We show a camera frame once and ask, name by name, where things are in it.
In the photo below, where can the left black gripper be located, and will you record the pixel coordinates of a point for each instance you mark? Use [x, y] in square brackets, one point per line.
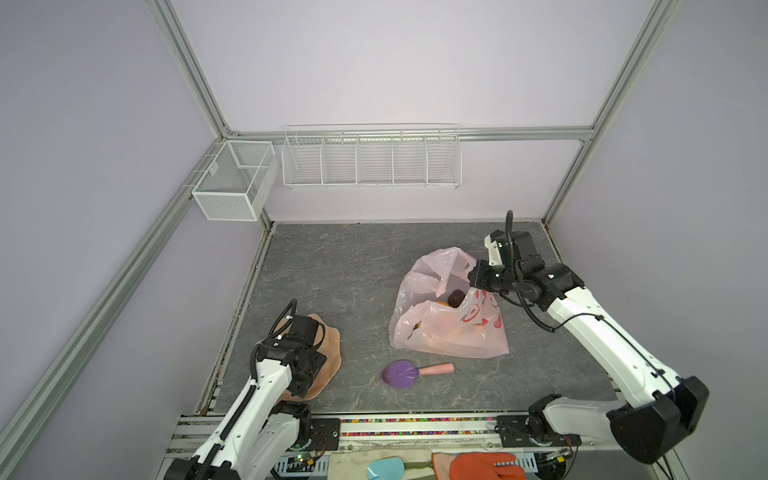
[318, 359]

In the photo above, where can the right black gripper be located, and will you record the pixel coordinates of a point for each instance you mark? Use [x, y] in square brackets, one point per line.
[480, 269]

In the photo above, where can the dark brown round fruit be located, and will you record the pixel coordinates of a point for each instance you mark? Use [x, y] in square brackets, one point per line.
[456, 298]

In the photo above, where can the pink plastic bag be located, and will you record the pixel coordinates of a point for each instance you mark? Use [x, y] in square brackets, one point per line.
[422, 320]

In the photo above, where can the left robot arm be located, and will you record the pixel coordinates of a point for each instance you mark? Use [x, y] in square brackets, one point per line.
[260, 426]

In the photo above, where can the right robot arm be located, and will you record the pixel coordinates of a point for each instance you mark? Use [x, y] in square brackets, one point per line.
[656, 409]

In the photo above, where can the beige cloth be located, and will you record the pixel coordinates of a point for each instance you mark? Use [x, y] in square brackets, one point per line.
[352, 465]

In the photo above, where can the light blue scoop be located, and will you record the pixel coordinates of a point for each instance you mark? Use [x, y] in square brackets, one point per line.
[391, 468]

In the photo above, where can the small white mesh basket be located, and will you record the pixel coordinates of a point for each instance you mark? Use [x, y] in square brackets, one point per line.
[237, 181]

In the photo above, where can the red orange glove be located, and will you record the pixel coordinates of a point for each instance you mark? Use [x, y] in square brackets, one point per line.
[485, 466]

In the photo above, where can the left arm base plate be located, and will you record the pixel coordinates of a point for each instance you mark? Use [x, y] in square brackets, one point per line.
[323, 435]

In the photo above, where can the purple scoop with pink handle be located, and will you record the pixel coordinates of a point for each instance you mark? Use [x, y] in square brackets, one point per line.
[402, 374]

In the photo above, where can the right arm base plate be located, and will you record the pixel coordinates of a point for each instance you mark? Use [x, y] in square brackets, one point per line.
[522, 430]

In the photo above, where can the long white wire basket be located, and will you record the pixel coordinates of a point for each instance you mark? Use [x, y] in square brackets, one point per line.
[367, 156]

